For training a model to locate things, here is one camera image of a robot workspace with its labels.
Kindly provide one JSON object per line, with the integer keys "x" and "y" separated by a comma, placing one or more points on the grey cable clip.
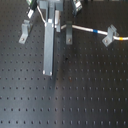
{"x": 26, "y": 28}
{"x": 111, "y": 33}
{"x": 69, "y": 33}

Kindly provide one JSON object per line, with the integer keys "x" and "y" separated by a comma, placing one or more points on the middle grey cable clip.
{"x": 69, "y": 33}

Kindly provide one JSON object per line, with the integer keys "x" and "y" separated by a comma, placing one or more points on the left grey cable clip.
{"x": 26, "y": 28}

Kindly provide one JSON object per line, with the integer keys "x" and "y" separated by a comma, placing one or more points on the right grey cable clip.
{"x": 111, "y": 33}

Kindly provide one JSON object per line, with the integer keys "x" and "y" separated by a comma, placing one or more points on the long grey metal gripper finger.
{"x": 49, "y": 43}

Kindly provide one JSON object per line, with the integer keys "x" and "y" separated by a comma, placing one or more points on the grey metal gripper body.
{"x": 44, "y": 4}

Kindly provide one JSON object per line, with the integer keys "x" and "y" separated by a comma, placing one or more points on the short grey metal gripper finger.
{"x": 57, "y": 21}

